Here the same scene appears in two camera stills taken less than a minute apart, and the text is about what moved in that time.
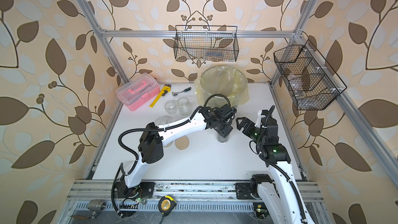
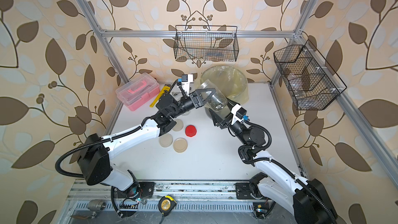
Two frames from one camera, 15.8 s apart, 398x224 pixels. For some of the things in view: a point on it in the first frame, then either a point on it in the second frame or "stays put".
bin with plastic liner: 222,85 stays put
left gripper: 225,132 to 195,100
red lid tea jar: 222,139 to 216,101
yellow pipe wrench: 166,88 stays put
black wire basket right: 309,81 stays put
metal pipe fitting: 95,205 stays put
